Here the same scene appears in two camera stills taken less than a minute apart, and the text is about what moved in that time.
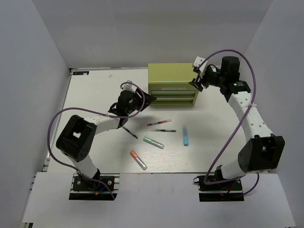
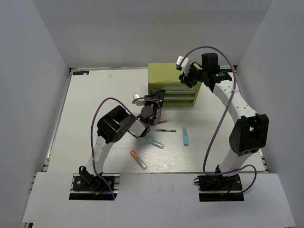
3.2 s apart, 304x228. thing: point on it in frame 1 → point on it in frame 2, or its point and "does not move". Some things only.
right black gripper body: x=210 y=77 → x=195 y=75
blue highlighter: x=185 y=135 does not move
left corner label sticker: x=80 y=72 does not move
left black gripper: x=148 y=99 → x=158 y=95
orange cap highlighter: x=138 y=160 does not move
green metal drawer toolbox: x=169 y=83 does not move
